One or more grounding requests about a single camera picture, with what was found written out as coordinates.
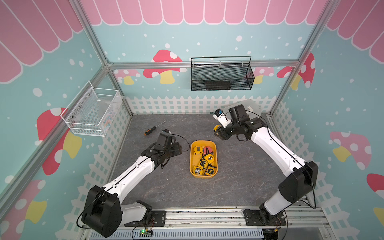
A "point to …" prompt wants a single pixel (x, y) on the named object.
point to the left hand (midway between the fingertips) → (178, 150)
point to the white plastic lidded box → (252, 108)
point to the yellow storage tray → (203, 159)
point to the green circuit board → (145, 233)
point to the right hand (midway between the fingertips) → (220, 129)
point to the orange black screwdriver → (153, 128)
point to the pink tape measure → (207, 150)
